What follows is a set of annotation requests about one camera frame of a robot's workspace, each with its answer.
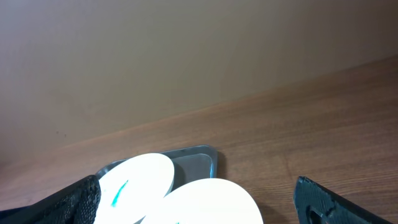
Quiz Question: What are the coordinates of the white plate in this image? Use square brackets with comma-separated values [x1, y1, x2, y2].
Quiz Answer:
[94, 153, 175, 224]
[142, 178, 264, 224]

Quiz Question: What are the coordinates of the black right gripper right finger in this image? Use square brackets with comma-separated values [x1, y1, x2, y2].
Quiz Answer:
[293, 176, 391, 224]

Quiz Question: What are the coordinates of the dark grey serving tray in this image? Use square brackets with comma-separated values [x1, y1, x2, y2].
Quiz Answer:
[96, 145, 218, 196]

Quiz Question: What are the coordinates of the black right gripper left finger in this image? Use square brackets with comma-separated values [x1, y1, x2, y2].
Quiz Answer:
[1, 175, 101, 224]

